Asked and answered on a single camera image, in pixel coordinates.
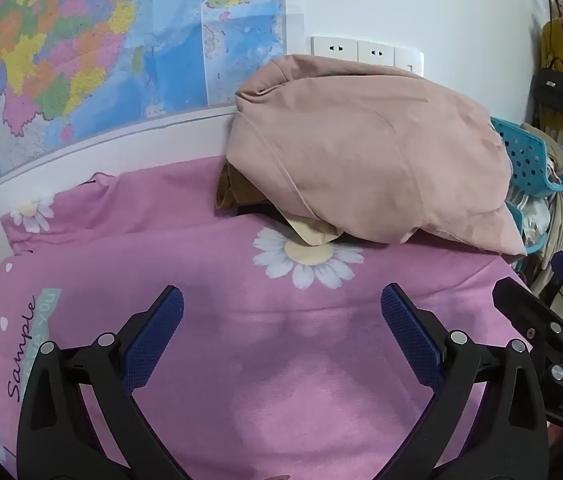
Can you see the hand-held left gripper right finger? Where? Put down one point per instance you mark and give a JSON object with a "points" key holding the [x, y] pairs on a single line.
{"points": [[411, 335]]}

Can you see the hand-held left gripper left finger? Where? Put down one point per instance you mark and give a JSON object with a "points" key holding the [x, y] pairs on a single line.
{"points": [[156, 335]]}

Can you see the beige pink coat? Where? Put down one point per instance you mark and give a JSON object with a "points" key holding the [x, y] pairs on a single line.
{"points": [[361, 160]]}

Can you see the pile of beige clothes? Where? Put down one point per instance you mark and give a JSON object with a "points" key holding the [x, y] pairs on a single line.
{"points": [[554, 240]]}

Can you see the blue plastic basket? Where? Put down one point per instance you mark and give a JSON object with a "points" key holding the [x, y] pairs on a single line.
{"points": [[526, 155], [515, 217]]}

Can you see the pink floral bed sheet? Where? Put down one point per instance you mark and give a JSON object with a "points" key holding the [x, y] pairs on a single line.
{"points": [[261, 360]]}

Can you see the cream garment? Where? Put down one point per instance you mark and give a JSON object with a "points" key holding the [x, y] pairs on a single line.
{"points": [[311, 232]]}

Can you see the brown garment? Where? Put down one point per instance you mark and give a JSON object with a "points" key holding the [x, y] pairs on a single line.
{"points": [[231, 192]]}

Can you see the black handbag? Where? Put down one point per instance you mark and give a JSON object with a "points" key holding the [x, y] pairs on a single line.
{"points": [[554, 87]]}

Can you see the white wall switch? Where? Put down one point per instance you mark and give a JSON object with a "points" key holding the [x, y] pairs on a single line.
{"points": [[409, 61]]}

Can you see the white wall socket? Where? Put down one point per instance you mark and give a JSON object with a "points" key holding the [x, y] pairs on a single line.
{"points": [[334, 48], [375, 52]]}

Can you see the colourful wall map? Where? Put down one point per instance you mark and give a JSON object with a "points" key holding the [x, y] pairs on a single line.
{"points": [[86, 35]]}

